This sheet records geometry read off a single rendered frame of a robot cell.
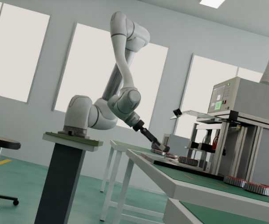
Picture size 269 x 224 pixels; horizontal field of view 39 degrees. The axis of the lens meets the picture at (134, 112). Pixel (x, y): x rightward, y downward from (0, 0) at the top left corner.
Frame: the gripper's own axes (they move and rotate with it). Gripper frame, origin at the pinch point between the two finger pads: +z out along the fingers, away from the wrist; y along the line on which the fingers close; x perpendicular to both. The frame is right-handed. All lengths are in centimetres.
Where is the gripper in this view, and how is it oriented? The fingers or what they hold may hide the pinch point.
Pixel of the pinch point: (160, 146)
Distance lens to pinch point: 230.4
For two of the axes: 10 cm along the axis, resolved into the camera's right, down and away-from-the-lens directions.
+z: 7.2, 7.0, 0.3
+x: 6.9, -7.2, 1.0
